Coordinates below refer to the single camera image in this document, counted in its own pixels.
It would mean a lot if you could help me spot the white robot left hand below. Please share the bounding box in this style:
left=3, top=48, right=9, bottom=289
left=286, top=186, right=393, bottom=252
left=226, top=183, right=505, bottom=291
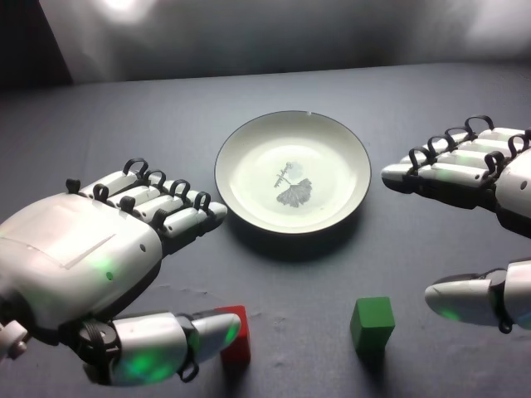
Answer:
left=0, top=157, right=242, bottom=386

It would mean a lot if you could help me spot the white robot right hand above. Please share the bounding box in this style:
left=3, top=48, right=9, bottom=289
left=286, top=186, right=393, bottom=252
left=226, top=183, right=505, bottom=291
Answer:
left=380, top=114, right=531, bottom=335

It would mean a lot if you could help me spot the green block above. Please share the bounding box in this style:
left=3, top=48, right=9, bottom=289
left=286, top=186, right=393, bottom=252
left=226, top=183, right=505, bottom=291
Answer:
left=349, top=296, right=396, bottom=353

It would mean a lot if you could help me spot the red block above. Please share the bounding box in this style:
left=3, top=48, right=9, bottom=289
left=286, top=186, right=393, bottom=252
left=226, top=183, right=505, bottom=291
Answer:
left=215, top=305, right=252, bottom=365

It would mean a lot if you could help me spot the white plate with dark rim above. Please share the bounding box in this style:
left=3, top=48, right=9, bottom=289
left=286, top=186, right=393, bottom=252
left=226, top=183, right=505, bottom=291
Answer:
left=213, top=109, right=373, bottom=237

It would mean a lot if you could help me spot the grey table cloth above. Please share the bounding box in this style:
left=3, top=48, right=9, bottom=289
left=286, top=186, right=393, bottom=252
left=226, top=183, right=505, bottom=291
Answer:
left=0, top=61, right=531, bottom=398

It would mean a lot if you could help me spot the dark panel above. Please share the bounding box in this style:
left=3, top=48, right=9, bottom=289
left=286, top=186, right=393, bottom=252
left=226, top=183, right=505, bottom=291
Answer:
left=0, top=0, right=74, bottom=88

